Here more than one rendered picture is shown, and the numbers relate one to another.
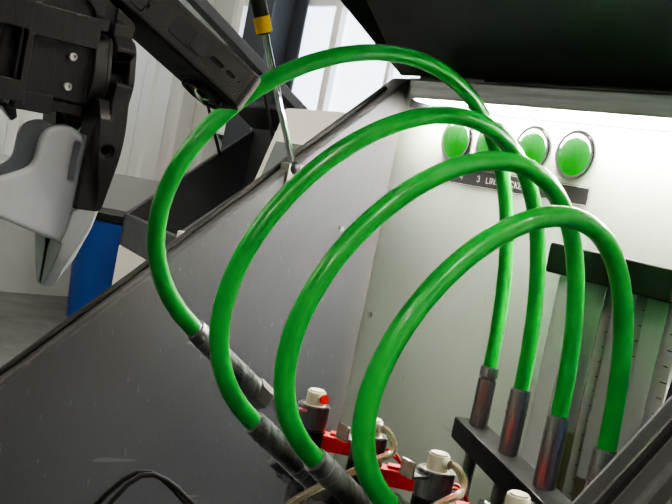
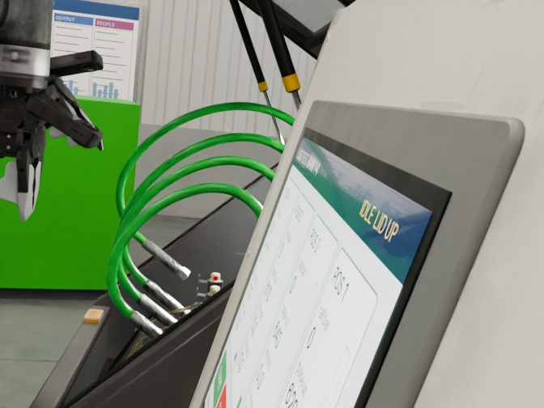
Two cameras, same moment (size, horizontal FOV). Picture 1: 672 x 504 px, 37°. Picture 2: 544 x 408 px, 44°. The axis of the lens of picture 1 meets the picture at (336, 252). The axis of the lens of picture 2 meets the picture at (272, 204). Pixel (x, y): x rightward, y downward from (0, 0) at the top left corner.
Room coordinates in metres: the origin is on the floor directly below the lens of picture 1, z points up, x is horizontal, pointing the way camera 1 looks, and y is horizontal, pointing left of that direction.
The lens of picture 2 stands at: (-0.08, -0.67, 1.44)
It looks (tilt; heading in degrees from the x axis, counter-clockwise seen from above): 9 degrees down; 32
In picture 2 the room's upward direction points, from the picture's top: 6 degrees clockwise
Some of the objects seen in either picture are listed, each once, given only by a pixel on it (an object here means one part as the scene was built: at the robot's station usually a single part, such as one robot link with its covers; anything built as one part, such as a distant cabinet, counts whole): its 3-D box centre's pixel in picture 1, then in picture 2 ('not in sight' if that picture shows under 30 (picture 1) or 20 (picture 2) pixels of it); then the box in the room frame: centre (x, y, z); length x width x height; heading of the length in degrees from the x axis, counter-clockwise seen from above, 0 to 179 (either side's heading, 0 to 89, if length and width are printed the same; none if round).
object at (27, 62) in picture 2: not in sight; (22, 63); (0.56, 0.17, 1.45); 0.08 x 0.08 x 0.05
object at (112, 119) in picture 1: (92, 130); (25, 162); (0.55, 0.15, 1.31); 0.05 x 0.02 x 0.09; 36
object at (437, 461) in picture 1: (437, 471); not in sight; (0.71, -0.10, 1.12); 0.02 x 0.02 x 0.03
